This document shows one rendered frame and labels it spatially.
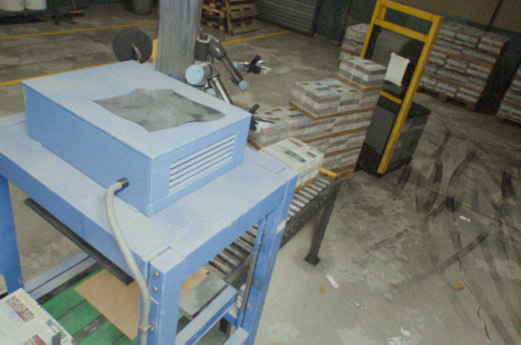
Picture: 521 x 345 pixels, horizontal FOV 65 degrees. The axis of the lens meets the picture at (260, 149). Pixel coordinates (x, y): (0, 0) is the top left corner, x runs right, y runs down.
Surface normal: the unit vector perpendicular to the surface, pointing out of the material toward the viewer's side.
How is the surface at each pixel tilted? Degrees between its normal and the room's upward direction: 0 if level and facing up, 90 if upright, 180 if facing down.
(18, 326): 1
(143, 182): 90
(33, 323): 1
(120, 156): 90
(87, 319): 0
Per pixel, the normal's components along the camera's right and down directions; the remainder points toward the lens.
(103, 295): 0.18, -0.86
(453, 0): -0.56, 0.32
